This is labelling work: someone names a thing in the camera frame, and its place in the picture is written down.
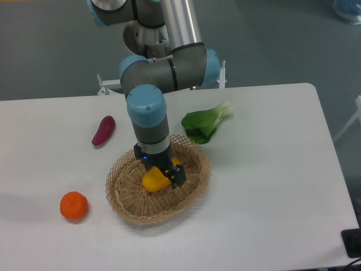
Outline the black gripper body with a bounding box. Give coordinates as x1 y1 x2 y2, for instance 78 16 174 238
138 146 173 172

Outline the yellow mango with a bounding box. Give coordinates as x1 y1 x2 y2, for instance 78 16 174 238
142 166 175 193

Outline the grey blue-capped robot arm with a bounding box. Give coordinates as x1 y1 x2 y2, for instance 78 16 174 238
87 1 220 188

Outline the woven wicker basket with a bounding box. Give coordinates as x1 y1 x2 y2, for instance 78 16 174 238
105 135 211 226

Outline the purple sweet potato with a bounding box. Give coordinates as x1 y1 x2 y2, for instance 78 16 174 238
91 116 116 147

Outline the green bok choy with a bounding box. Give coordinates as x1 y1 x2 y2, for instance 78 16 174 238
181 101 234 145

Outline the orange mandarin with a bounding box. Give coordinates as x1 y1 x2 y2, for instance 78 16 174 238
59 191 89 221

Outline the black device at table edge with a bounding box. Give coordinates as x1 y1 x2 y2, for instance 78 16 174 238
341 228 360 258

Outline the blue bag in corner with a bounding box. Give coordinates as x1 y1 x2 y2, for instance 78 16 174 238
333 0 360 25

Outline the white left mounting bracket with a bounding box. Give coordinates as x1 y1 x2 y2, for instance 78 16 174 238
96 73 124 95

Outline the white frame at right edge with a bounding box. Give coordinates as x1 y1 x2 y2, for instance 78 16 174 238
333 95 360 144

